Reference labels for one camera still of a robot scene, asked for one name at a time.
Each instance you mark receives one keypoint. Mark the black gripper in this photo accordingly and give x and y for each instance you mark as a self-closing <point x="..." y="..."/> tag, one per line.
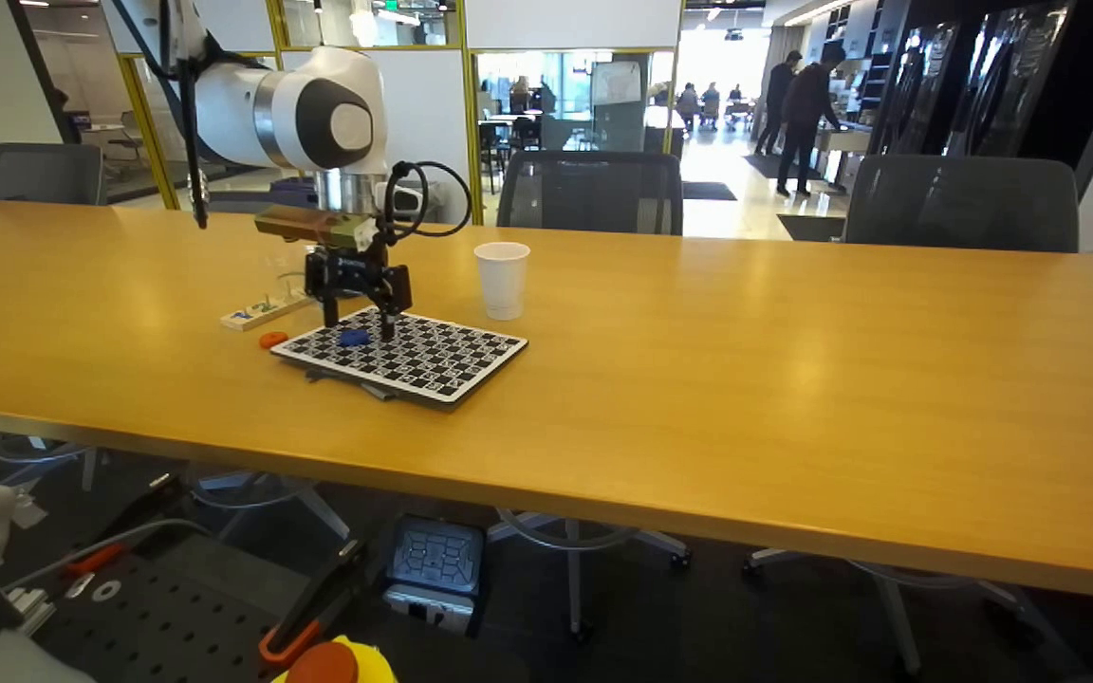
<point x="361" y="275"/>

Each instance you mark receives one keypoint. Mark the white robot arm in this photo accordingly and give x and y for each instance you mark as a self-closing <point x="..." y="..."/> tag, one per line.
<point x="282" y="119"/>

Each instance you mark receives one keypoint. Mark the white cup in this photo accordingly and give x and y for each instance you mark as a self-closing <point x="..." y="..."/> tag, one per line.
<point x="504" y="284"/>

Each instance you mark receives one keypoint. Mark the wooden number puzzle board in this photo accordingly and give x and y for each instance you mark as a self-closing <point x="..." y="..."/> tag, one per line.
<point x="262" y="309"/>

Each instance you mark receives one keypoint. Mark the black white calibration checkerboard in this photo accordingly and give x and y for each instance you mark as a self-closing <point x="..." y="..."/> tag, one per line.
<point x="446" y="364"/>

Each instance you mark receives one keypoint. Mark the gray office chair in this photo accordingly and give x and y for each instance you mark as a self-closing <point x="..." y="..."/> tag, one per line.
<point x="587" y="543"/>
<point x="38" y="171"/>
<point x="596" y="190"/>
<point x="965" y="204"/>

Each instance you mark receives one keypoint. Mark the floor power box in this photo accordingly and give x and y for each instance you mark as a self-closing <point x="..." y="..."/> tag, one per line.
<point x="433" y="570"/>

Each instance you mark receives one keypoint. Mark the black orange clamp tool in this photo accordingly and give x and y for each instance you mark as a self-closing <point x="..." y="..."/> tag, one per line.
<point x="313" y="608"/>

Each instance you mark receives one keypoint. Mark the yellow red emergency stop button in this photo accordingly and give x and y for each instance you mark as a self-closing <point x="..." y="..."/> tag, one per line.
<point x="341" y="661"/>

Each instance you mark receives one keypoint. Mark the black perforated plate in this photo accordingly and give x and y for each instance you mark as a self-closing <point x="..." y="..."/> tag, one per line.
<point x="170" y="608"/>

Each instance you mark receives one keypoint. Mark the person in dark clothes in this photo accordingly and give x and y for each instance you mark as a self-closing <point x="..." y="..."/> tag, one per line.
<point x="815" y="119"/>
<point x="774" y="102"/>

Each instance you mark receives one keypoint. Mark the office chair base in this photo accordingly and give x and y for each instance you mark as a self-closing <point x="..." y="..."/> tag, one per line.
<point x="902" y="608"/>

